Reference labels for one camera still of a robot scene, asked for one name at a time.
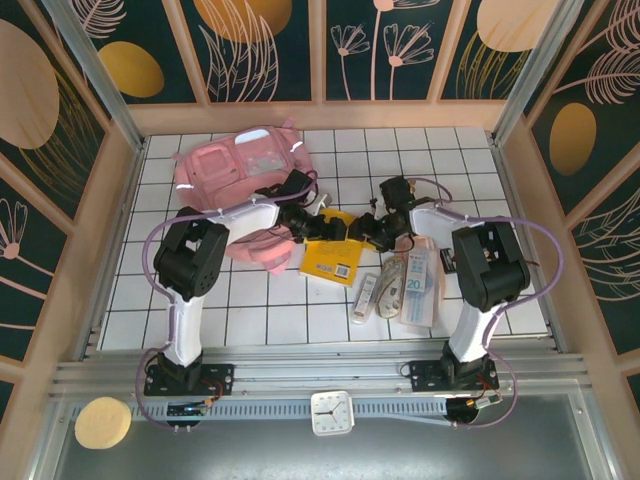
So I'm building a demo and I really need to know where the yellow book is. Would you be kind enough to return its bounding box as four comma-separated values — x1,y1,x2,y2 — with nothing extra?
298,238,365,287

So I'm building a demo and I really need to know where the white tube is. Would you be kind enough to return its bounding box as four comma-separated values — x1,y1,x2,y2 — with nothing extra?
351,272,379,325

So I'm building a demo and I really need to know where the packet of tissues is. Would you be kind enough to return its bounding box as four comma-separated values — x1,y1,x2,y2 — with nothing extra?
399,249,437,326

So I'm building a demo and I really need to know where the pink backpack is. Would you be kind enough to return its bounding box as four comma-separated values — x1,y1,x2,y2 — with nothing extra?
169,117,319,275

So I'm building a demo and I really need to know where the white square clock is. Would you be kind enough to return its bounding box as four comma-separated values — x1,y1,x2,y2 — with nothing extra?
309,389,357,437

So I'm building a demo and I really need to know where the round yellow sponge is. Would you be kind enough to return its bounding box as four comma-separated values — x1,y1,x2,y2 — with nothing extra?
73,396,133,450

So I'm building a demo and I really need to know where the aluminium side rail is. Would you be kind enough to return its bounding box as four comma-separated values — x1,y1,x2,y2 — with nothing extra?
491,142,571,354
79,134,149,361

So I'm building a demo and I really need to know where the aluminium mounting rail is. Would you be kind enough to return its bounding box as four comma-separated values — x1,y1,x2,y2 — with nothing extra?
49,344,596,396

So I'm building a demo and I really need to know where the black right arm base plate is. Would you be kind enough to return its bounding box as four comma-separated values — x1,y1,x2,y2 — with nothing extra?
408,358,500,394

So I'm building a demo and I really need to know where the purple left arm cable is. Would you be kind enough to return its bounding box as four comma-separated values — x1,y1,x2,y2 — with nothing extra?
137,169,321,431

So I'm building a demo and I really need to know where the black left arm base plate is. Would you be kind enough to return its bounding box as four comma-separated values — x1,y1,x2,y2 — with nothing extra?
143,363,235,397

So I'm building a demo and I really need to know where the grey slotted cable duct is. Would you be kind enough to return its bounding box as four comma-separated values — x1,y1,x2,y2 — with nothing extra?
69,397,451,421

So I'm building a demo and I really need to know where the aluminium frame post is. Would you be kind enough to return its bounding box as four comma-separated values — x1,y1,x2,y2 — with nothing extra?
491,0,600,147
42,0,147,154

